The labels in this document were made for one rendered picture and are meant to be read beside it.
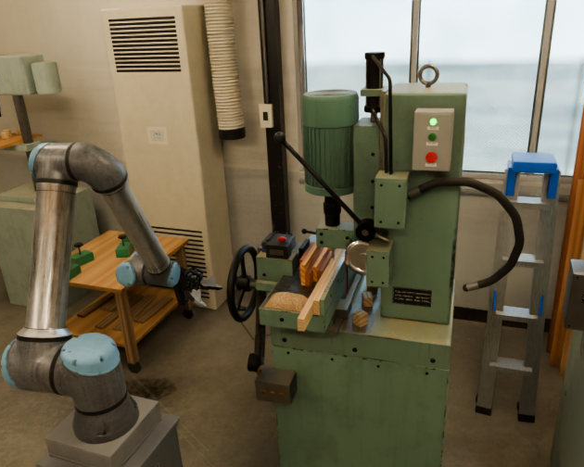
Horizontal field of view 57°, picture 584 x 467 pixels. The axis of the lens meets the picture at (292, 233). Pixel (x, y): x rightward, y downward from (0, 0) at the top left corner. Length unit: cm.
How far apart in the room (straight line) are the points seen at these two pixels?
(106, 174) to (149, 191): 171
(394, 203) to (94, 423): 106
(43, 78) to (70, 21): 52
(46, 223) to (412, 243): 108
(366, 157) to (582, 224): 143
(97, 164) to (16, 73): 197
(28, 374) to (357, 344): 97
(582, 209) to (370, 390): 143
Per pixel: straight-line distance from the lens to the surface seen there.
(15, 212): 371
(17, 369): 176
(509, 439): 264
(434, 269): 170
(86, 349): 164
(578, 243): 284
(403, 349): 172
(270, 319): 168
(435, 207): 162
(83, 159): 168
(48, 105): 412
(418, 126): 150
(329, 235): 179
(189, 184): 321
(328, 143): 164
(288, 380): 183
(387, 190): 153
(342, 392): 187
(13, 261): 391
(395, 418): 189
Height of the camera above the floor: 174
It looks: 22 degrees down
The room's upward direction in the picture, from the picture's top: 3 degrees counter-clockwise
